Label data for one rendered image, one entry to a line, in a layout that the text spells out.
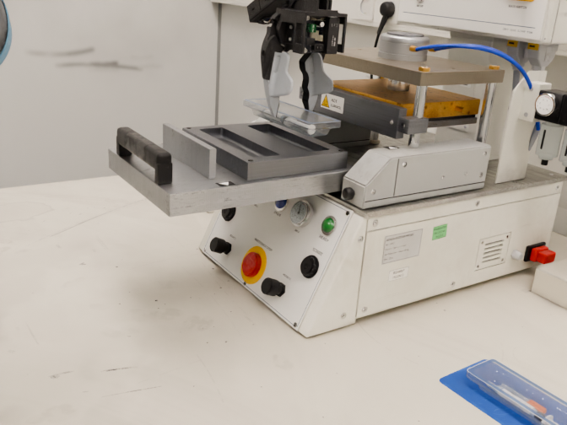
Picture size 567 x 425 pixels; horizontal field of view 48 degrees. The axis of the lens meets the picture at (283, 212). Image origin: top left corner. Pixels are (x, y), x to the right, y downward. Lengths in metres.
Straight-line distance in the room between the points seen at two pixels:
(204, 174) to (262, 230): 0.21
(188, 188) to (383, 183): 0.27
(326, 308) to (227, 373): 0.17
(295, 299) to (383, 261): 0.14
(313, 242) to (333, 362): 0.18
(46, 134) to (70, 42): 0.33
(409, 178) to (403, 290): 0.18
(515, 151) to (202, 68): 1.67
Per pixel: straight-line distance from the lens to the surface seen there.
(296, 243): 0.95
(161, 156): 0.79
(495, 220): 1.09
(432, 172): 0.95
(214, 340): 0.89
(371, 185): 0.87
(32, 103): 2.36
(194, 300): 0.98
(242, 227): 1.06
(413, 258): 0.97
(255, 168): 0.82
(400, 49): 1.04
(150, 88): 2.48
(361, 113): 1.00
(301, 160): 0.86
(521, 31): 1.09
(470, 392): 0.86
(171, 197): 0.77
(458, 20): 1.17
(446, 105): 1.02
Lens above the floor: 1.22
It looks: 20 degrees down
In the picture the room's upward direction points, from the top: 4 degrees clockwise
